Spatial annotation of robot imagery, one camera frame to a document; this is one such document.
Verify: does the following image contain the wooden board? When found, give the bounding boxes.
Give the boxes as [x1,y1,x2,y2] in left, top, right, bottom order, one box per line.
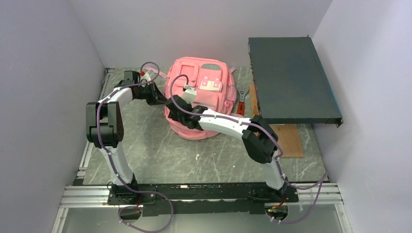
[249,84,304,158]

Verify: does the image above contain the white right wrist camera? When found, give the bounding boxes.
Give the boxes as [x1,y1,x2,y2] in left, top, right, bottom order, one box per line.
[181,84,197,104]

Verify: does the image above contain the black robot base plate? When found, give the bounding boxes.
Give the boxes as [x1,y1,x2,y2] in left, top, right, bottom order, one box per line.
[107,182,299,216]

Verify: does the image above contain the dark green metal box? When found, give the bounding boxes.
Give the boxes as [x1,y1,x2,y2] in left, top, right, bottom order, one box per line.
[248,36,343,127]

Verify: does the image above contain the pink student backpack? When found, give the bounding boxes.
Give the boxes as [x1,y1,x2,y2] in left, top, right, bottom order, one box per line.
[163,57,237,140]

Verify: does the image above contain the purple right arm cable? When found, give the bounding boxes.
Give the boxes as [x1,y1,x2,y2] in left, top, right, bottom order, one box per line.
[170,74,329,225]

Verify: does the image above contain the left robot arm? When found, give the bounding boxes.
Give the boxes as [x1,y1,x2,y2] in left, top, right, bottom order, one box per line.
[86,70,165,204]

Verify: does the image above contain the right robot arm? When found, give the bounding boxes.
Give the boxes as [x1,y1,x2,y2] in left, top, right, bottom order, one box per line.
[166,95,287,201]

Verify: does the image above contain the red handled wrench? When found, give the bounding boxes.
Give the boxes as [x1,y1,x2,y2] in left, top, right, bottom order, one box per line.
[236,85,249,116]

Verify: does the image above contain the aluminium frame rail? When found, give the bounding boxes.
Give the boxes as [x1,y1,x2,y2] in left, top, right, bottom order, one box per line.
[52,182,352,233]

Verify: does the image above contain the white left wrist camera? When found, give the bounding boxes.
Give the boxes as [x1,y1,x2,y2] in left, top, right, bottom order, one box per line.
[140,71,158,83]

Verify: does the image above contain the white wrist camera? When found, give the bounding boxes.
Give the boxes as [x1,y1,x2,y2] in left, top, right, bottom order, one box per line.
[181,84,197,104]
[140,71,158,83]

